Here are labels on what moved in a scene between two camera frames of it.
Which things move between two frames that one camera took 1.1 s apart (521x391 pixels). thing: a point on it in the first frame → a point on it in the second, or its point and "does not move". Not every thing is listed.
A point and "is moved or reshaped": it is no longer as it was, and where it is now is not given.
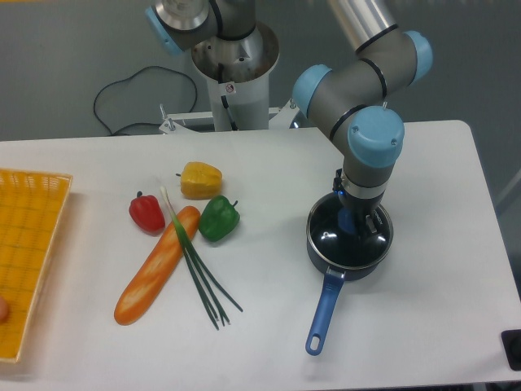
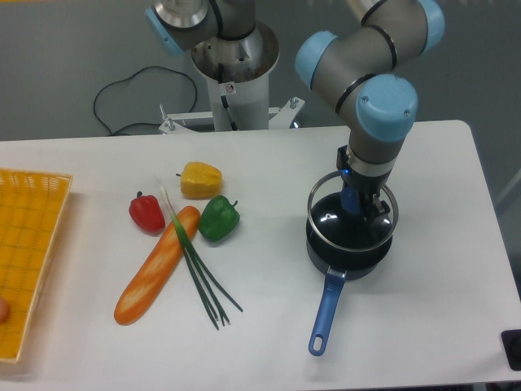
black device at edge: x=512 y=341 does not move
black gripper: x=362 y=208 → x=367 y=186
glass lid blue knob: x=331 y=235 is moved or reshaped
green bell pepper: x=218 y=218 does not move
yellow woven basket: x=32 y=207 does not move
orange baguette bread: x=150 y=276 does not move
